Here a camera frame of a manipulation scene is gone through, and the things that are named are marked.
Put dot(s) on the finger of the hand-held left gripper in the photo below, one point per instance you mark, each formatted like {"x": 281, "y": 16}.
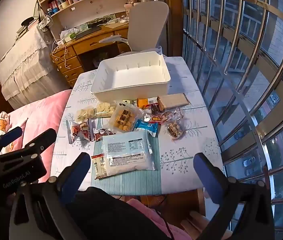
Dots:
{"x": 11, "y": 133}
{"x": 41, "y": 141}

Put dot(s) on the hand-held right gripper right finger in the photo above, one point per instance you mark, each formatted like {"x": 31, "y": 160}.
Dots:
{"x": 206, "y": 177}

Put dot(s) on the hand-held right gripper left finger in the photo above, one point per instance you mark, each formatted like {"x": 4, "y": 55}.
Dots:
{"x": 77, "y": 175}

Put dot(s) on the small cream label packet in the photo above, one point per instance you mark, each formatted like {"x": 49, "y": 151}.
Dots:
{"x": 99, "y": 166}

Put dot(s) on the red and white snack packet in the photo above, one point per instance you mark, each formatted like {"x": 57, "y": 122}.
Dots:
{"x": 80, "y": 131}

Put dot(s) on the small red and white packet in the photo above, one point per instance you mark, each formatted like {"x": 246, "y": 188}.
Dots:
{"x": 102, "y": 133}

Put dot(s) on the clear packet of pale biscuits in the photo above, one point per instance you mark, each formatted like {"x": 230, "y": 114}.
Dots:
{"x": 104, "y": 109}
{"x": 85, "y": 113}

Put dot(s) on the large white and blue packet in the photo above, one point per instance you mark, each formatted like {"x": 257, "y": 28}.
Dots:
{"x": 126, "y": 152}

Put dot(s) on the clear nut brittle packet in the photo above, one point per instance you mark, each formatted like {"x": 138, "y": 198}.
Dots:
{"x": 171, "y": 115}
{"x": 175, "y": 130}

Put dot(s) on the yellow biscuit packet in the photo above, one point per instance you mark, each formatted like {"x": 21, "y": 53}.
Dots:
{"x": 125, "y": 117}

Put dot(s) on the shiny blue wrapper packet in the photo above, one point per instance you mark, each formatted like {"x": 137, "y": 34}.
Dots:
{"x": 146, "y": 127}

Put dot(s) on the brown paper packet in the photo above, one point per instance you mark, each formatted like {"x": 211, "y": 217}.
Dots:
{"x": 174, "y": 100}

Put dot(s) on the dark red fruit packet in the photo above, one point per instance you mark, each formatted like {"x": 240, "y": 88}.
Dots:
{"x": 155, "y": 108}

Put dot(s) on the orange snack packet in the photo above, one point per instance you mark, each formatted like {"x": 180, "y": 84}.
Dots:
{"x": 142, "y": 102}

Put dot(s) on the white plastic bin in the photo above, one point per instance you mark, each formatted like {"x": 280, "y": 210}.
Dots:
{"x": 131, "y": 80}

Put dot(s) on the pink blanket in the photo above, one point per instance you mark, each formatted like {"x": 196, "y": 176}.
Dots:
{"x": 46, "y": 110}

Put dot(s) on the tree print tablecloth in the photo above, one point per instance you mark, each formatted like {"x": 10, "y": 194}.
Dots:
{"x": 181, "y": 155}

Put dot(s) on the wooden stool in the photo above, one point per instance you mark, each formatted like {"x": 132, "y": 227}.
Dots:
{"x": 196, "y": 220}

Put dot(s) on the person's dark clothed leg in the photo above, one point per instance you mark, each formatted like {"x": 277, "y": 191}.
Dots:
{"x": 106, "y": 215}

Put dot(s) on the white lace cover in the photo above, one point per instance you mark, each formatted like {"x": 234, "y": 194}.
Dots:
{"x": 26, "y": 62}

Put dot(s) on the wooden desk with drawers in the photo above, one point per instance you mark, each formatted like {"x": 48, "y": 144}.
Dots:
{"x": 91, "y": 42}

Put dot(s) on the wooden bookshelf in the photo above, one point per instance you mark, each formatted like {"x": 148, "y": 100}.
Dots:
{"x": 86, "y": 5}

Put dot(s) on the grey office chair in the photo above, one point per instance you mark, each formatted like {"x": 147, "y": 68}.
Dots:
{"x": 146, "y": 22}

